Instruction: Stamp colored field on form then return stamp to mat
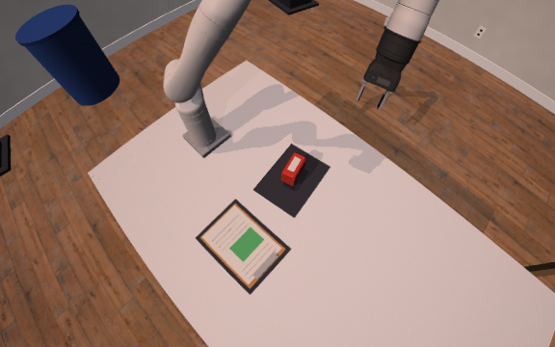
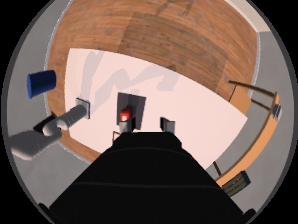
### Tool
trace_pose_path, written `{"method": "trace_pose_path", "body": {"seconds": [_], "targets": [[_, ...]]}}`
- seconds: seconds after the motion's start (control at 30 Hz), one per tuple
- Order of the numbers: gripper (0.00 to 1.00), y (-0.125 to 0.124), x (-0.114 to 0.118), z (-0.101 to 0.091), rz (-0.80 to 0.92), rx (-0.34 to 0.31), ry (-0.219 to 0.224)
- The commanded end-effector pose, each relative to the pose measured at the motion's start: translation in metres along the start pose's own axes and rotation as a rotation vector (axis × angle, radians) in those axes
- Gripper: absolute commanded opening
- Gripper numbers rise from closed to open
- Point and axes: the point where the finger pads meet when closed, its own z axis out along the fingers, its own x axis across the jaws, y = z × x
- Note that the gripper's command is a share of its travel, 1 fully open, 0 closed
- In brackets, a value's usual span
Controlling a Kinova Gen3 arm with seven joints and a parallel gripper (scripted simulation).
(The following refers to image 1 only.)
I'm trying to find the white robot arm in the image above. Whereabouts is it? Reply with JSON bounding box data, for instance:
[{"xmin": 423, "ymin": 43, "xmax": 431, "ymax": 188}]
[{"xmin": 163, "ymin": 0, "xmax": 439, "ymax": 147}]

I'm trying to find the red self-inking stamp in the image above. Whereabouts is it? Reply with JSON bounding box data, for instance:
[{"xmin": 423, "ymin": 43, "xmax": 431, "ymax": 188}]
[{"xmin": 281, "ymin": 152, "xmax": 306, "ymax": 190}]

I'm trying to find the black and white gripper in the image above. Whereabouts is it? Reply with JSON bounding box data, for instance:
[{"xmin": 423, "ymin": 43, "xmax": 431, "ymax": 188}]
[{"xmin": 356, "ymin": 3, "xmax": 431, "ymax": 110}]

